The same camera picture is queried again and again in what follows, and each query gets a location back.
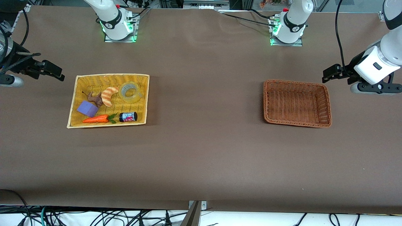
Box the clear yellowish tape roll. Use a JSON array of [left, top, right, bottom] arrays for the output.
[[120, 82, 142, 104]]

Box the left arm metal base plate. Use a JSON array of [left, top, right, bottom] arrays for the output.
[[269, 16, 304, 47]]

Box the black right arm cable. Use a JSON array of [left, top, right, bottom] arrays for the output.
[[0, 9, 42, 76]]

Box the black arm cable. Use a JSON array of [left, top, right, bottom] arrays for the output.
[[0, 9, 42, 76], [335, 0, 350, 74]]

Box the yellow wicker basket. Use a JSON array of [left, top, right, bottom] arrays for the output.
[[67, 73, 150, 129]]

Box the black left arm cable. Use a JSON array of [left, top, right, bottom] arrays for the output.
[[335, 0, 350, 74]]

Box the black looping cable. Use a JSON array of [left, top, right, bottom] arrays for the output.
[[0, 189, 33, 226]]

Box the toy croissant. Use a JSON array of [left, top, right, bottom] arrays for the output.
[[101, 87, 120, 107]]

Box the brown wicker basket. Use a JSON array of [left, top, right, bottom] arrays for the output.
[[263, 79, 333, 128]]

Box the small black can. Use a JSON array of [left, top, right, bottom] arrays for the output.
[[119, 112, 138, 123]]

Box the grey metal bar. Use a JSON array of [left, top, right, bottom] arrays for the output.
[[180, 201, 202, 226]]

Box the brown root toy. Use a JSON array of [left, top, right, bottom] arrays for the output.
[[82, 91, 104, 107]]

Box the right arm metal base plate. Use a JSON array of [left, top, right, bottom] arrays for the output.
[[104, 14, 139, 43]]

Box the silver metal bracket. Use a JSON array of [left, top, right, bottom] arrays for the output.
[[188, 200, 207, 210]]

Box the orange toy carrot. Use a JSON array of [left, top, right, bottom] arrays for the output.
[[82, 113, 119, 124]]

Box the black cable on table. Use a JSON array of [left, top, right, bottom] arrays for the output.
[[219, 9, 277, 27]]

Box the purple foam cube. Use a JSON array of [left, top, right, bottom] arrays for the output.
[[77, 100, 99, 118]]

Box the grey metal box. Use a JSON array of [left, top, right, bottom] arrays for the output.
[[183, 0, 230, 10]]

